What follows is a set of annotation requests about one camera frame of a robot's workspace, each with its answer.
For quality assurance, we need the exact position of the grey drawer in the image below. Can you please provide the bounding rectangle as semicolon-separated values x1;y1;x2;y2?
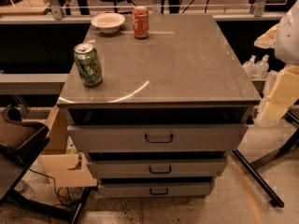
67;124;247;153
99;182;214;199
87;159;226;179

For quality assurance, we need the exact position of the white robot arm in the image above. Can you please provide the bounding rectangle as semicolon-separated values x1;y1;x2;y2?
254;1;299;122

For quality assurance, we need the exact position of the grey drawer cabinet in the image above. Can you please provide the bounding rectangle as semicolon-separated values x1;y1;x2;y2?
58;15;260;188

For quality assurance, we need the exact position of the grey top drawer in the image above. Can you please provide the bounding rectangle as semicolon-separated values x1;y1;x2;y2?
67;124;247;153

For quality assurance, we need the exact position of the grey bottom drawer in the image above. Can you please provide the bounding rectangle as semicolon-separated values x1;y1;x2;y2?
99;182;214;199

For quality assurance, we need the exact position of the green soda can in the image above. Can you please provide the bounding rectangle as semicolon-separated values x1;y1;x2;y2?
74;43;103;87

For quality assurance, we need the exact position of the orange soda can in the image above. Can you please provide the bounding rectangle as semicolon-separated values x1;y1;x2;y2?
133;7;150;38

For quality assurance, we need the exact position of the white bowl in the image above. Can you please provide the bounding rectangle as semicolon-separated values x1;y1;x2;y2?
92;13;125;34

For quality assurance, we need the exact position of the clear sanitizer bottle left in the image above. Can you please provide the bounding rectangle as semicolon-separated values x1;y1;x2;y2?
242;55;256;77

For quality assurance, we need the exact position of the cardboard box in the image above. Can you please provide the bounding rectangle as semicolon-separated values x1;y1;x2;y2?
41;105;97;188

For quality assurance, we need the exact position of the black metal stand leg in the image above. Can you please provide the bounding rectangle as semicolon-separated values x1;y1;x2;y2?
233;111;299;208

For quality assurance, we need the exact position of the brown bag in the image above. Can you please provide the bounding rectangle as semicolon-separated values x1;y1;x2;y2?
0;107;42;150

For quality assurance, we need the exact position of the black side table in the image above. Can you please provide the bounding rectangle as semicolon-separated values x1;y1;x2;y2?
0;127;92;224

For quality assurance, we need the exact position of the black cable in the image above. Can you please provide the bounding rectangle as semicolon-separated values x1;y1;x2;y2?
28;167;82;224

